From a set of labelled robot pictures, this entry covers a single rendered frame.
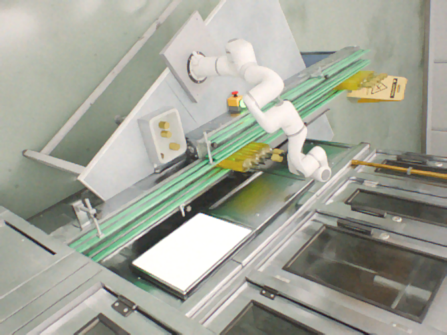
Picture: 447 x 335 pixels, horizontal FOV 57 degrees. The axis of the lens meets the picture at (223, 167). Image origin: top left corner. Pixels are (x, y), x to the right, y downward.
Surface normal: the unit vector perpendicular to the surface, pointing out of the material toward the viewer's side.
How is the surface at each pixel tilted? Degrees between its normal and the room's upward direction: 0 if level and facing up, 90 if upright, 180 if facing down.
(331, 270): 90
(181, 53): 3
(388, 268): 90
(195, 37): 3
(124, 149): 0
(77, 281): 90
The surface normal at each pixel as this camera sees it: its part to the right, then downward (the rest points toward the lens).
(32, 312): -0.18, -0.88
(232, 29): 0.74, 0.16
